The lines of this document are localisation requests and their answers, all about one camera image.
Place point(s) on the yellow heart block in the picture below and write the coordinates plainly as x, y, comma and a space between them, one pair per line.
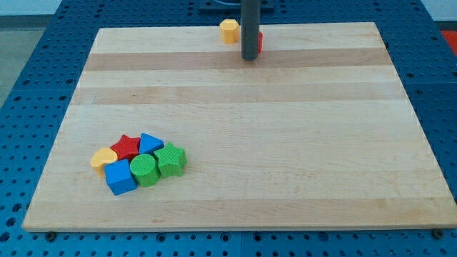
101, 158

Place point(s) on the green star block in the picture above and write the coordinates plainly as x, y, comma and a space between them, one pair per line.
171, 160

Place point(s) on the blue triangle block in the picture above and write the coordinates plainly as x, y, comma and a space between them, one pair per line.
149, 144

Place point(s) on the light wooden board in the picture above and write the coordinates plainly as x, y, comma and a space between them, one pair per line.
318, 133

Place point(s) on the green cylinder block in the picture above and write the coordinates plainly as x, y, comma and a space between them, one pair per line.
145, 170

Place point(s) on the red block behind rod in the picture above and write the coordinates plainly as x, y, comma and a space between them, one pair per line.
260, 42

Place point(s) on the yellow hexagon block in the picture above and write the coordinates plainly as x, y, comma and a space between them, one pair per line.
230, 31

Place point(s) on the red star block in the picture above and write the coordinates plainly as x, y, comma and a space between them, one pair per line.
126, 147

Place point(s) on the blue cube block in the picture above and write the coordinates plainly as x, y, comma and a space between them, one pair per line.
119, 178

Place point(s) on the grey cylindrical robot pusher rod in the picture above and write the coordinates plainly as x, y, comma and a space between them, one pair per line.
250, 20

